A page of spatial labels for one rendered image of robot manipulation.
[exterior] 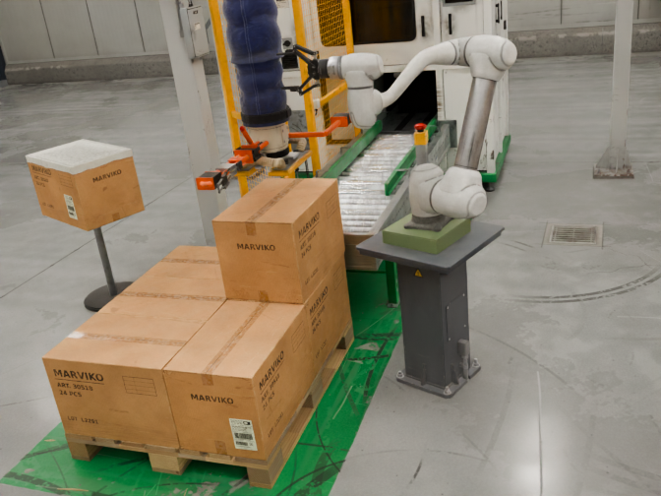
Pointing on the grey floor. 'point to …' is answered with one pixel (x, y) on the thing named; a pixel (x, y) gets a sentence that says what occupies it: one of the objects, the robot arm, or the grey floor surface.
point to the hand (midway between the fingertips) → (282, 71)
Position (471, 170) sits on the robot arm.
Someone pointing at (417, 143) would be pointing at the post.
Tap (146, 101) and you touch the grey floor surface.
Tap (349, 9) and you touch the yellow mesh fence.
